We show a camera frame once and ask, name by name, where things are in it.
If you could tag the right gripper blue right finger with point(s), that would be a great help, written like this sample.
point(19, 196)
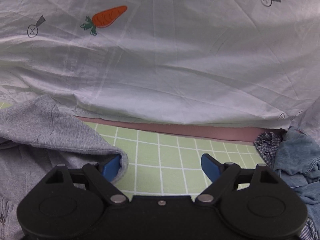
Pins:
point(222, 176)

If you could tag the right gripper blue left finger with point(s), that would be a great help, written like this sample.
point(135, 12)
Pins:
point(99, 177)

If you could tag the grey zip-up hoodie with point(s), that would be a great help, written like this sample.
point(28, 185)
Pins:
point(35, 137)

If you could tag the blue checkered shirt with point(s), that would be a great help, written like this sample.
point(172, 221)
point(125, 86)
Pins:
point(267, 145)

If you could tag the green grid-pattern mat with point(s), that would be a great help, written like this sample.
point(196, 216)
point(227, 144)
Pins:
point(168, 164)

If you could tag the blue denim garment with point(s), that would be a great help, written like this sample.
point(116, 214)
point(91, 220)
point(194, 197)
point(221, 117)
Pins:
point(297, 163)

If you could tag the grey carrot-print bedsheet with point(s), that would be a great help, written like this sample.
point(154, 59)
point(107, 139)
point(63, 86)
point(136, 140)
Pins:
point(233, 63)

